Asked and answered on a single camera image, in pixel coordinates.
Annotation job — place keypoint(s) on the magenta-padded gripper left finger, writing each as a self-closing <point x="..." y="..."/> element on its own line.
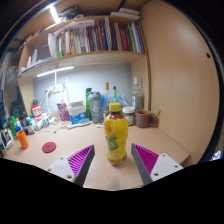
<point x="79" y="160"/>

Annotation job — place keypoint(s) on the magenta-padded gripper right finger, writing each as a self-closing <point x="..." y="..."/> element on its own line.
<point x="148" y="159"/>

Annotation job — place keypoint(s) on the yellow drink bottle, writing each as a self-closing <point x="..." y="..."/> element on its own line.
<point x="116" y="136"/>

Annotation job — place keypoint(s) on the flat round red coaster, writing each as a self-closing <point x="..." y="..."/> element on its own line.
<point x="49" y="147"/>

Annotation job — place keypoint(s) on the light blue hairbrush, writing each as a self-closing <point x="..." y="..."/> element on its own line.
<point x="81" y="123"/>

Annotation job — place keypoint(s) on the brown mug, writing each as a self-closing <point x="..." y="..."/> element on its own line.
<point x="142" y="119"/>

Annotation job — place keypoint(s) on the white and blue carton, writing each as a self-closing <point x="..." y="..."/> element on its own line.
<point x="77" y="113"/>

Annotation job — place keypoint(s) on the white-lidded brown jar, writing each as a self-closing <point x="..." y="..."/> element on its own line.
<point x="128" y="116"/>

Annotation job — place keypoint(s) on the magenta pouch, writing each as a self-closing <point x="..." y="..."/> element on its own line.
<point x="63" y="111"/>

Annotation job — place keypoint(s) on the grey shaker bottle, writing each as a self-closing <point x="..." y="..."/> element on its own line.
<point x="95" y="108"/>

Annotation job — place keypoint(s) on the brown bottle with green cap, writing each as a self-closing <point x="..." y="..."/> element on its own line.
<point x="30" y="127"/>

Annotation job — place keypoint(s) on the orange plastic cup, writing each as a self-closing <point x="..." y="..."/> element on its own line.
<point x="22" y="139"/>

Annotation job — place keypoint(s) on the green glass bottle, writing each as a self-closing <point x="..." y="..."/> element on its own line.
<point x="88" y="100"/>

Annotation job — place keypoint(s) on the red and white canister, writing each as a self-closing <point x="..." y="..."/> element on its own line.
<point x="36" y="113"/>

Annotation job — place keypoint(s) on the tall clear glass bottle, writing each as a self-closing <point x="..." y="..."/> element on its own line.
<point x="137" y="96"/>

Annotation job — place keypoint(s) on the clear bottle with yellow cap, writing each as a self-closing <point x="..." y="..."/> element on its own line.
<point x="106" y="98"/>

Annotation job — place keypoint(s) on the clear bottle with green cap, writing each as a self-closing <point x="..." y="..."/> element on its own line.
<point x="114" y="95"/>

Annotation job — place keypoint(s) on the green plastic bottle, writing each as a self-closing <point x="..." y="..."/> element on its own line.
<point x="12" y="126"/>

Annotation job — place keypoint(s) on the white power strip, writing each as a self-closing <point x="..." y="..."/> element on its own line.
<point x="57" y="88"/>

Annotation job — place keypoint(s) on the white desk lamp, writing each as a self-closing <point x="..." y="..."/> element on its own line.
<point x="55" y="71"/>

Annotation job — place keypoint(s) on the wooden shelf unit with books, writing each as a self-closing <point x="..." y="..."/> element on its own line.
<point x="100" y="58"/>

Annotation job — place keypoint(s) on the ceiling light tube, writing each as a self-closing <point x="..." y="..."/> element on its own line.
<point x="54" y="14"/>

